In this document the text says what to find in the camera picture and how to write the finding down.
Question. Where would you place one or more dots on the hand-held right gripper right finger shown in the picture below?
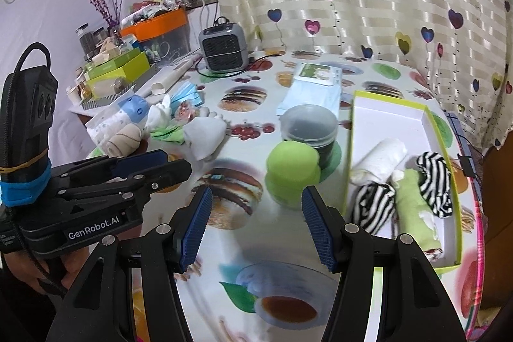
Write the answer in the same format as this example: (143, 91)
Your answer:
(318, 230)

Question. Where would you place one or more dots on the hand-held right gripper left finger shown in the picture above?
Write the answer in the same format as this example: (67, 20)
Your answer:
(196, 230)

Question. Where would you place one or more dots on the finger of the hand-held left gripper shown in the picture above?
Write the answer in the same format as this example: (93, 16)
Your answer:
(140, 159)
(168, 173)

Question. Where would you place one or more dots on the beige bandage roll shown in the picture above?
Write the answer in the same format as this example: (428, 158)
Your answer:
(124, 139)

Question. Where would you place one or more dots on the white and green cloth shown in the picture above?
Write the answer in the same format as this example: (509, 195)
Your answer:
(156, 117)

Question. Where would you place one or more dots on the white grey sock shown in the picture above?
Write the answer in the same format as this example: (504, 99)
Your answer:
(204, 137)

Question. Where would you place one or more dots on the black white striped sock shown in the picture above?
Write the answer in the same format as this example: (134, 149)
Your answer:
(435, 177)
(372, 205)

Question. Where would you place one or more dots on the red printed packet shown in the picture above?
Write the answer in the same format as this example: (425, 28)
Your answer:
(186, 112)

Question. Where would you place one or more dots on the blue face mask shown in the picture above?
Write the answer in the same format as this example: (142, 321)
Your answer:
(186, 95)

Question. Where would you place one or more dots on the white towel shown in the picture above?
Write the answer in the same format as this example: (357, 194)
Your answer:
(376, 161)

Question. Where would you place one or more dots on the green towel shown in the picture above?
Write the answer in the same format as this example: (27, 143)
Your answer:
(412, 205)

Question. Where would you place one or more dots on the green cardboard tray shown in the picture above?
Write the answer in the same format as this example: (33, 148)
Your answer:
(384, 121)

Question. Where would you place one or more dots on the person's left hand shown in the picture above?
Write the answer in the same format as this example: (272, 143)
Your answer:
(74, 262)

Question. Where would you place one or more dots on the dotted white blue diaper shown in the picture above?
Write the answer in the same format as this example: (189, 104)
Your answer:
(116, 117)

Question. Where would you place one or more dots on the lime green lidded jar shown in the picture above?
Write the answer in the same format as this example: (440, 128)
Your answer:
(292, 169)

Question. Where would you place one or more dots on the zigzag patterned tray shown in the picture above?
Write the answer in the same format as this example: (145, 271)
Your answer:
(104, 99)

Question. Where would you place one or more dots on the white plastic tube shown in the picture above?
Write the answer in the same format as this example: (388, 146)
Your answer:
(172, 79)

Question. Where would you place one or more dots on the green cardboard box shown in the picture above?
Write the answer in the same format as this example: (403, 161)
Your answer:
(132, 65)

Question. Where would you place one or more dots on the food printed tablecloth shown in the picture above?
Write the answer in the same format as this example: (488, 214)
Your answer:
(248, 121)

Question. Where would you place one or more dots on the dark glass jar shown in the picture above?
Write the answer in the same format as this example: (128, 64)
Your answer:
(85, 41)

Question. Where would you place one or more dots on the grey lidded plastic container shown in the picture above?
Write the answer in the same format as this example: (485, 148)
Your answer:
(308, 123)

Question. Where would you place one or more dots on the grey space heater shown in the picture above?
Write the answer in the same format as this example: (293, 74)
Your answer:
(220, 49)

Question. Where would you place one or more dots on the blue wet wipes pack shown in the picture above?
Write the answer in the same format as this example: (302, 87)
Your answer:
(312, 93)

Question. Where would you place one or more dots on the orange lidded storage box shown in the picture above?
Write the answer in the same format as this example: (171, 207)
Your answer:
(160, 23)

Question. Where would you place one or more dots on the wooden wardrobe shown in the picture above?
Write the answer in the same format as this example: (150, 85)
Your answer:
(499, 205)

